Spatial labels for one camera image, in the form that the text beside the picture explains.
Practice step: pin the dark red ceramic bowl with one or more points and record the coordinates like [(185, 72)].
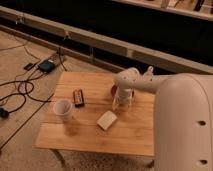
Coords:
[(113, 90)]

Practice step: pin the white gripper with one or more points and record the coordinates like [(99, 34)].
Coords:
[(123, 97)]

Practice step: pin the long wooden beam rail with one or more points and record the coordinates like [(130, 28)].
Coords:
[(145, 55)]

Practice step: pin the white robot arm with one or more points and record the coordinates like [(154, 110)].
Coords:
[(182, 117)]

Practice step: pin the dark snack bar package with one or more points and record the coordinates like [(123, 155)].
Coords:
[(78, 97)]

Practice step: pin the blue black electronic box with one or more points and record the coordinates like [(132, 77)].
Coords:
[(46, 66)]

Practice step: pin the wooden table top board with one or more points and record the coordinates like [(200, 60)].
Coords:
[(131, 134)]

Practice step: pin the black power plug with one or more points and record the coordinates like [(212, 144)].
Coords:
[(4, 113)]

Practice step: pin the white rectangular block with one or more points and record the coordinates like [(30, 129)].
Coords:
[(106, 120)]

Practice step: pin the small black adapter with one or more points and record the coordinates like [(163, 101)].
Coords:
[(29, 66)]

